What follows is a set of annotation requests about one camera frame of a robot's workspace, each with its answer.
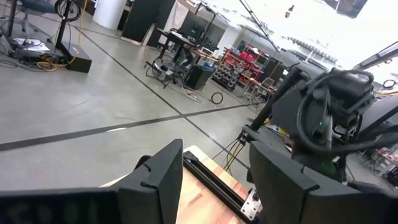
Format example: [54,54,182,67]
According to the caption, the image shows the black room divider panels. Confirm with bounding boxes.
[121,0,175,47]

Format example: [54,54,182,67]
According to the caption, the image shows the white cylindrical pillar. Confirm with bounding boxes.
[92,0,128,30]

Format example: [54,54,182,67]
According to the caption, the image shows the yellow cable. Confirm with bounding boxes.
[222,139,246,172]

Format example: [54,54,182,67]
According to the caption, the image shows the red parts bin rack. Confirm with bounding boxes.
[214,45,269,91]

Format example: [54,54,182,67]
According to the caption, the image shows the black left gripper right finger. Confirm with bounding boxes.
[248,141,349,224]

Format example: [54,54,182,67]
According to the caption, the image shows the black stand with cables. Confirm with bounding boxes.
[35,0,88,73]

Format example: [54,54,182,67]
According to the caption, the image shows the black cable ring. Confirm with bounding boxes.
[210,91,224,105]

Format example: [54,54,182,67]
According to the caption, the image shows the black bin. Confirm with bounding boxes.
[185,63,216,91]

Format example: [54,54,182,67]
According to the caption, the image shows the black desk with equipment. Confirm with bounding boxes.
[144,27,220,91]

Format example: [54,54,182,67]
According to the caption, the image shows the silver corner bracket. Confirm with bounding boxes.
[241,188,262,222]

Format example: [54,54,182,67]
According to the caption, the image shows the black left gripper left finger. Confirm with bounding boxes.
[117,139,184,224]

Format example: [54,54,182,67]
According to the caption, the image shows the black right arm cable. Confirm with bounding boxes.
[295,70,398,155]

